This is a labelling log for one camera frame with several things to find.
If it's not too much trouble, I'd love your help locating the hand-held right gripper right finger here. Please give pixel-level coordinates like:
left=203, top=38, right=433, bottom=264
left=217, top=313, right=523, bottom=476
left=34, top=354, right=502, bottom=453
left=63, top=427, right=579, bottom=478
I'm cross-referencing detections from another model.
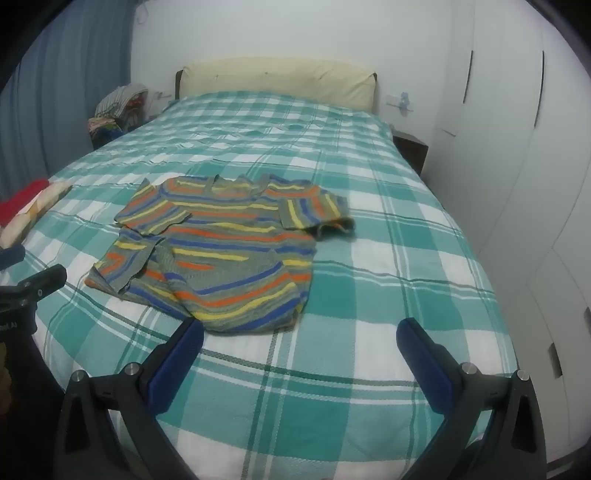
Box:
left=396, top=318, right=548, bottom=480

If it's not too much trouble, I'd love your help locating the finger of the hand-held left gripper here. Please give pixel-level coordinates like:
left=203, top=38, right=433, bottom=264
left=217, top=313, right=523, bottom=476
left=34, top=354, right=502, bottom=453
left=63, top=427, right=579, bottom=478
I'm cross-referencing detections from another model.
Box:
left=0, top=264, right=68, bottom=311
left=0, top=246, right=26, bottom=272

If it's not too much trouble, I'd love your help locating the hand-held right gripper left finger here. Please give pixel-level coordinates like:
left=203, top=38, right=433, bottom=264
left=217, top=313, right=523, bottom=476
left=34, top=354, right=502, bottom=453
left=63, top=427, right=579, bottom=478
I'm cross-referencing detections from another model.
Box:
left=53, top=318, right=205, bottom=480

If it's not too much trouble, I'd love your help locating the striped knit sweater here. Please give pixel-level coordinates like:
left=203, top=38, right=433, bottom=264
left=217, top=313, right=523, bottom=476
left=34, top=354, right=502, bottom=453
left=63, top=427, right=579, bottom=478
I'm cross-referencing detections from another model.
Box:
left=84, top=173, right=356, bottom=334

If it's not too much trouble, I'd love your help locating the pile of mixed clothes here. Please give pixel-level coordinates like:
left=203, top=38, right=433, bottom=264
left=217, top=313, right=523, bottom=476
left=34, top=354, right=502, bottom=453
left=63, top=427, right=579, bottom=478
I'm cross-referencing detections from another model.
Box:
left=89, top=84, right=153, bottom=151

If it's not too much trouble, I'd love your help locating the red folded cloth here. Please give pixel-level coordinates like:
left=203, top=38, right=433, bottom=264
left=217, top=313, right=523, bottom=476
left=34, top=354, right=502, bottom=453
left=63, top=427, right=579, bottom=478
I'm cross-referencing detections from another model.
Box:
left=0, top=178, right=51, bottom=228

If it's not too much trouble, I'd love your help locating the cream folded cloth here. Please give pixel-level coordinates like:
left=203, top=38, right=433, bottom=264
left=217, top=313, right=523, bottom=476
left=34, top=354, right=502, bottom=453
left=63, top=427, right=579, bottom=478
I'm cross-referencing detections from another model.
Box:
left=0, top=181, right=74, bottom=247

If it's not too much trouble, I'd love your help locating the bed with green plaid cover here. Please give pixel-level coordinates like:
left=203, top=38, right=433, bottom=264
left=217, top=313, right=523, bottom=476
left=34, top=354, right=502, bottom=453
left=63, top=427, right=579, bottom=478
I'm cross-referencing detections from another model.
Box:
left=0, top=90, right=520, bottom=480

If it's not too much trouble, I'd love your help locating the blue curtain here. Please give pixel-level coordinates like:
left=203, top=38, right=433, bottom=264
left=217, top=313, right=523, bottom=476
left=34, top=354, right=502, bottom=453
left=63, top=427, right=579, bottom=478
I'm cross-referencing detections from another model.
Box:
left=0, top=0, right=139, bottom=204

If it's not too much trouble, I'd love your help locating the dark wooden nightstand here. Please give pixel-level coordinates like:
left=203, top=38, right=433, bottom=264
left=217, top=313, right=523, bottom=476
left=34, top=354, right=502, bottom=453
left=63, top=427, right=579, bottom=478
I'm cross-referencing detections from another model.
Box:
left=392, top=129, right=429, bottom=178

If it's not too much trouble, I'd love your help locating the white wardrobe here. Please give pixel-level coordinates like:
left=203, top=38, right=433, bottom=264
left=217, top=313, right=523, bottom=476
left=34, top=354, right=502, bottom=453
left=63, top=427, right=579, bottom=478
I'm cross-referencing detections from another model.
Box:
left=425, top=0, right=591, bottom=480

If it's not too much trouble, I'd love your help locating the cream padded headboard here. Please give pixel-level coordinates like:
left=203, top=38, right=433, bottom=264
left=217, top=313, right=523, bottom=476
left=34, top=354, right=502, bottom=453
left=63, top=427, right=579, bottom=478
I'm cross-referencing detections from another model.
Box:
left=174, top=56, right=380, bottom=114

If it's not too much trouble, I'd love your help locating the wall socket with blue plug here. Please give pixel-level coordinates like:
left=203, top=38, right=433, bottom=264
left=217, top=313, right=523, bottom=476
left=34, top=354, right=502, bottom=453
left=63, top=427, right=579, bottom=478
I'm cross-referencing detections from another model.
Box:
left=385, top=91, right=414, bottom=114

